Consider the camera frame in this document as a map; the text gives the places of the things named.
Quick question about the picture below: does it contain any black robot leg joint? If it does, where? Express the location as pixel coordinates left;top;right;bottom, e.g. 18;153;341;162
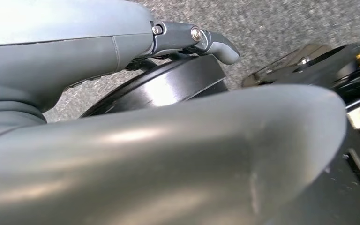
80;54;229;118

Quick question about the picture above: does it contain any black robot foot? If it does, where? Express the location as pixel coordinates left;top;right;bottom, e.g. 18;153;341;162
241;43;360;89

